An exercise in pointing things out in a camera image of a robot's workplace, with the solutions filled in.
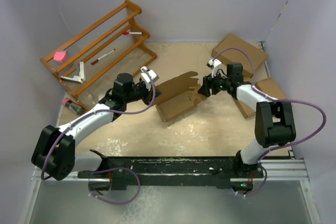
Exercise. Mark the medium folded cardboard box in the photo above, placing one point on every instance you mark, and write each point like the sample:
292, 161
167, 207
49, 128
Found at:
245, 110

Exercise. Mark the red capped white marker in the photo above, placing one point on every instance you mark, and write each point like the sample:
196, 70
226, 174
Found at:
132, 33

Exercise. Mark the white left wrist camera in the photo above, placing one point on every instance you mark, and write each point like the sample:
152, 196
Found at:
148, 76

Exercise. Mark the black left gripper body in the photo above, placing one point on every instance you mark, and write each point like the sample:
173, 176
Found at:
144, 93

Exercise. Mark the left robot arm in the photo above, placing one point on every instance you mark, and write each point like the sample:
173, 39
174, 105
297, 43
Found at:
55, 151

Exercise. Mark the pink capped green can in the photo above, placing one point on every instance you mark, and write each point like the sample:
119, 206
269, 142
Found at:
72, 106

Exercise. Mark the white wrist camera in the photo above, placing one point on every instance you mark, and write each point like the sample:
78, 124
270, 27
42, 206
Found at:
148, 76
214, 65

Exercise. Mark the orange wooden rack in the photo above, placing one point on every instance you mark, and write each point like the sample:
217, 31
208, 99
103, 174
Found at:
102, 36

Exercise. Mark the white angled bracket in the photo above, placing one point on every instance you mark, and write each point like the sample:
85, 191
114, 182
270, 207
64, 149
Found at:
78, 78

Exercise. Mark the large folded cardboard box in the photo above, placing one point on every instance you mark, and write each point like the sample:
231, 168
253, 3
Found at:
236, 50

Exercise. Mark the brown capped white marker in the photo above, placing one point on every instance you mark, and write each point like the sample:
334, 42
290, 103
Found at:
103, 56

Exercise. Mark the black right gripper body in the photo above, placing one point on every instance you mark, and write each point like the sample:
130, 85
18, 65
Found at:
218, 83

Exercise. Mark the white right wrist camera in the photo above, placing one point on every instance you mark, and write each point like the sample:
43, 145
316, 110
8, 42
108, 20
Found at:
214, 65

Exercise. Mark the pink eraser block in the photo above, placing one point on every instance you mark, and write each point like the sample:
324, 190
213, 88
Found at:
60, 56

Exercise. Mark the aluminium frame rail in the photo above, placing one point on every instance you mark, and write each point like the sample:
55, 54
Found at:
277, 170

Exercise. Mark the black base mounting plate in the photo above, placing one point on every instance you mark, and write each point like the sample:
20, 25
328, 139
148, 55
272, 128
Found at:
222, 172

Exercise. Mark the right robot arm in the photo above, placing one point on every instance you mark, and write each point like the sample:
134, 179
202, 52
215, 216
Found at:
274, 122

